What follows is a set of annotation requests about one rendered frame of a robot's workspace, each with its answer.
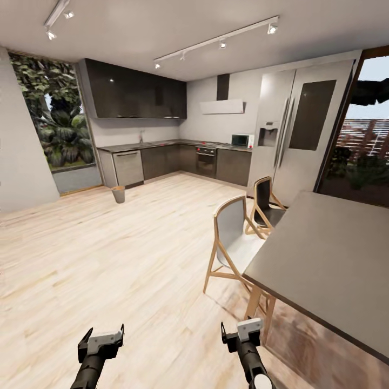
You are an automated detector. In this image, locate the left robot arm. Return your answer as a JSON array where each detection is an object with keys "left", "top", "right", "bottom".
[{"left": 70, "top": 324, "right": 124, "bottom": 389}]

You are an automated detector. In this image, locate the trash can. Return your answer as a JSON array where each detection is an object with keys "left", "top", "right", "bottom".
[{"left": 111, "top": 186, "right": 125, "bottom": 204}]

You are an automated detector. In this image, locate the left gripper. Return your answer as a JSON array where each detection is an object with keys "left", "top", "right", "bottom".
[{"left": 77, "top": 324, "right": 124, "bottom": 375}]

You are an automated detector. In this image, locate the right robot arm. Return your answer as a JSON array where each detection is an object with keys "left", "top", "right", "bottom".
[{"left": 221, "top": 318, "right": 275, "bottom": 389}]

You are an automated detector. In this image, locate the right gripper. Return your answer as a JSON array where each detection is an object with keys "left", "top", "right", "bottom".
[{"left": 221, "top": 328, "right": 260, "bottom": 363}]

